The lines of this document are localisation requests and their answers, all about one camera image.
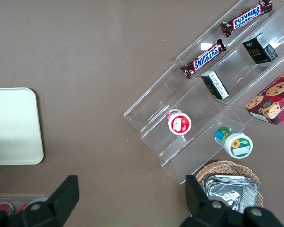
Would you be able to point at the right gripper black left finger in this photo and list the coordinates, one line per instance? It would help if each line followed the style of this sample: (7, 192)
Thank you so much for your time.
(49, 210)

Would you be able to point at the silver foil packet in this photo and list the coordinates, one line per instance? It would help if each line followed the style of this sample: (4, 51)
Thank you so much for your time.
(227, 194)
(229, 177)

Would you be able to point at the clear acrylic stepped stand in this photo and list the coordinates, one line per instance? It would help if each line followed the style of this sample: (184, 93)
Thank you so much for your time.
(156, 111)

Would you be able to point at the red lid cup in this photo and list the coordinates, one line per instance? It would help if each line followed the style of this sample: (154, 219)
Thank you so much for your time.
(178, 123)

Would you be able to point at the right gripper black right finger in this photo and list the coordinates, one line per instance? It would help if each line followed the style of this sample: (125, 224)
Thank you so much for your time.
(217, 215)

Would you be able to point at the light wicker basket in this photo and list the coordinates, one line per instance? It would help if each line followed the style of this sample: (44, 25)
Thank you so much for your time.
(227, 165)

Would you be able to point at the green lid cup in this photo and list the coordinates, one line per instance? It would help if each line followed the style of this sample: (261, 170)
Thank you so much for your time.
(239, 145)

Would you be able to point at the red tartan cookie box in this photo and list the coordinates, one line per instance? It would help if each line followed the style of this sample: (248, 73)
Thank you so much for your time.
(274, 99)

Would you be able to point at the clear acrylic bottle rack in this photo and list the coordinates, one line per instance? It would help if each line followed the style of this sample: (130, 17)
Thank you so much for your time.
(19, 197)

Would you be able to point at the Snickers chocolate bar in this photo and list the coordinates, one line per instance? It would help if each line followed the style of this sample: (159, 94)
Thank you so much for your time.
(247, 17)
(204, 59)

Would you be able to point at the cream plastic tray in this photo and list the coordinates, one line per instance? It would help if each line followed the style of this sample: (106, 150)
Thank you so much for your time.
(14, 125)

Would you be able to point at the small black carton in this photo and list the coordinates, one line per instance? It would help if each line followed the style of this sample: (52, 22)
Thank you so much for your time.
(215, 85)
(259, 48)

